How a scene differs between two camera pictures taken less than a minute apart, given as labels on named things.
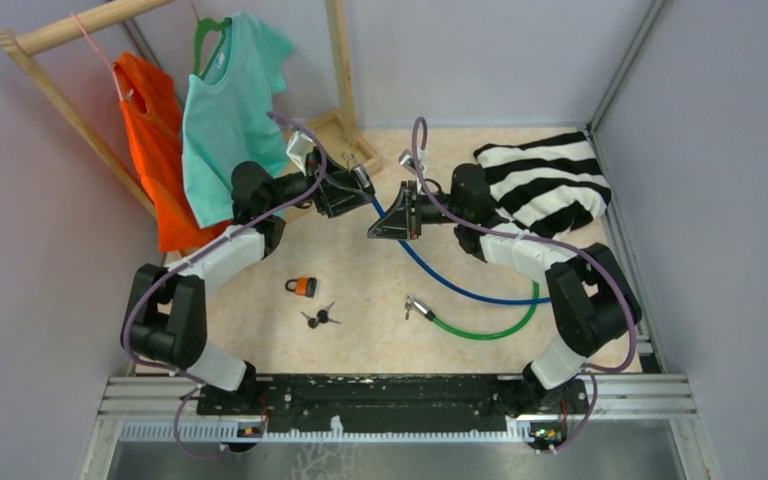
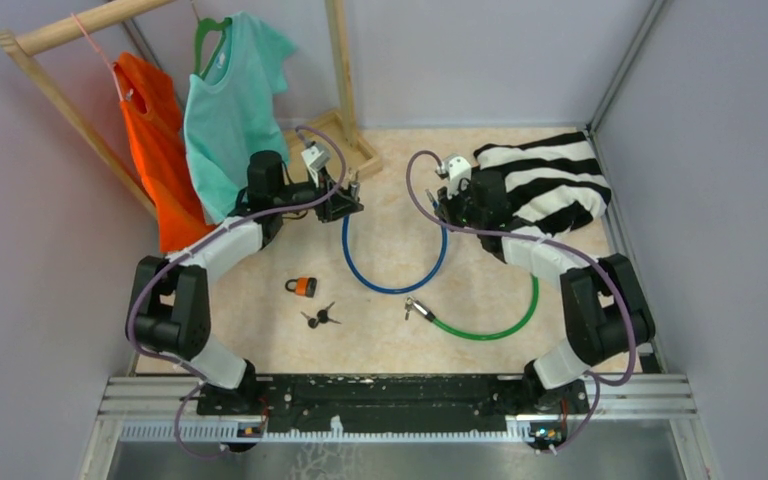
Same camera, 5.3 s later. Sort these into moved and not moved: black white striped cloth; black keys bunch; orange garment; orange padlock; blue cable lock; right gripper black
Moved: blue cable lock; right gripper black
Not moved: black keys bunch; orange garment; black white striped cloth; orange padlock
